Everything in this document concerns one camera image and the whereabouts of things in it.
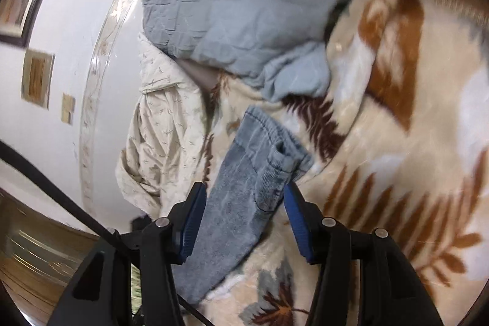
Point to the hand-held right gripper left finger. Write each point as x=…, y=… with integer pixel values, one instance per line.
x=193, y=220

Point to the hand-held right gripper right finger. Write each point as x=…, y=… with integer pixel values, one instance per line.
x=296, y=220

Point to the blue-grey denim pants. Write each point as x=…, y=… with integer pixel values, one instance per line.
x=237, y=196

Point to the cream printed duvet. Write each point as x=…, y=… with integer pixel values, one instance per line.
x=160, y=142

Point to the beige leaf-print blanket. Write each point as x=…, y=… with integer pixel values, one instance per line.
x=382, y=158

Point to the light blue cloth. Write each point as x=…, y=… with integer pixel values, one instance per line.
x=294, y=74

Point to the grey-blue quilted pillow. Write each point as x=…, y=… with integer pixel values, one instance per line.
x=237, y=5

